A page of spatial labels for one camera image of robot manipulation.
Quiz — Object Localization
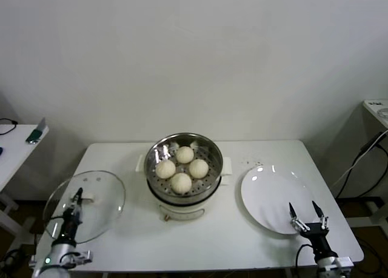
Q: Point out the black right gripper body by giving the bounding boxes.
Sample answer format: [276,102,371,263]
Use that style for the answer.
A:
[299,222,332,260]

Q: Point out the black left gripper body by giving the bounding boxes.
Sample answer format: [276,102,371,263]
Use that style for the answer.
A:
[58,211,84,246]

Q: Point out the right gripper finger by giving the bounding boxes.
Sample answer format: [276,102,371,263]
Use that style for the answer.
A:
[287,202,310,232]
[311,200,330,230]

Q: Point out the round glass lid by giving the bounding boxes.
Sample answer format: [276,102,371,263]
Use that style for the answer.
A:
[42,170,127,245]

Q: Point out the white steamed baozi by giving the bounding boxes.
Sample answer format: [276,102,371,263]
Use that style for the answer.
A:
[155,160,176,180]
[189,159,210,180]
[176,145,195,164]
[170,172,193,195]

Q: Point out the stainless steel steamer basket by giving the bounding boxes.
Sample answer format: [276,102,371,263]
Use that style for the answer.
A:
[144,133,223,200]

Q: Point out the white round plate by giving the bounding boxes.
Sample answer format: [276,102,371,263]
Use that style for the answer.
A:
[241,165,318,236]

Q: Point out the green circuit board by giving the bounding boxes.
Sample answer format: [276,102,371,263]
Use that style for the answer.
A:
[24,117,49,145]

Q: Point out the cream electric cooker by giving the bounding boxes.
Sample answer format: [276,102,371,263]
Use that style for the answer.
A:
[135,153,233,222]

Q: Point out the white side table with label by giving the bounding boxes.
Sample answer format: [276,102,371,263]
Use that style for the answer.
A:
[363,98,388,130]

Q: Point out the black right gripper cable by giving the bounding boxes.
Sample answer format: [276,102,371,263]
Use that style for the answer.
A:
[296,243,316,270]

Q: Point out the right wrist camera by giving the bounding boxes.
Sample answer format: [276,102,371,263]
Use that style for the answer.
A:
[332,256,355,270]

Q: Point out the black and white hanging cables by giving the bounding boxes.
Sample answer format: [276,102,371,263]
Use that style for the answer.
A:
[329,130,388,199]

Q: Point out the thin black cable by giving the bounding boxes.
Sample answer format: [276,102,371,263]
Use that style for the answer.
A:
[0,117,18,136]

